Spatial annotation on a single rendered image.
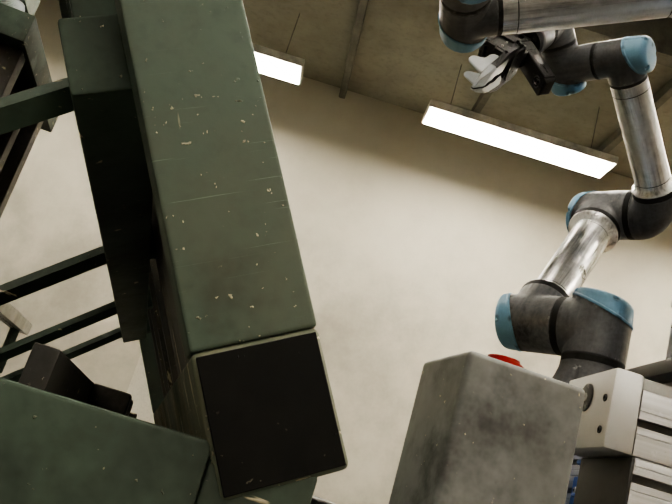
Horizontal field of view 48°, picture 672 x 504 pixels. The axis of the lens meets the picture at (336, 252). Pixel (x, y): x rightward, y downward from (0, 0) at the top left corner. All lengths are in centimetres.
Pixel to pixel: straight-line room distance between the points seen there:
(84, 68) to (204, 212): 20
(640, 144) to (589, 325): 44
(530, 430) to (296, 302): 24
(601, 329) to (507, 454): 80
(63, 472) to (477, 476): 34
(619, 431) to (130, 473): 52
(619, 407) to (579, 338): 59
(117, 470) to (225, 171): 26
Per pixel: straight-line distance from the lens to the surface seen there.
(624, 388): 91
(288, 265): 65
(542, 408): 71
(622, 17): 123
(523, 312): 154
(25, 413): 63
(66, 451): 63
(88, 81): 76
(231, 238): 65
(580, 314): 149
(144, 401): 514
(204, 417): 63
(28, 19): 245
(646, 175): 176
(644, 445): 91
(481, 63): 149
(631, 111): 169
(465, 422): 68
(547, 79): 152
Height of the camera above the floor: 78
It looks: 17 degrees up
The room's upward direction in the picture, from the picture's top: 17 degrees clockwise
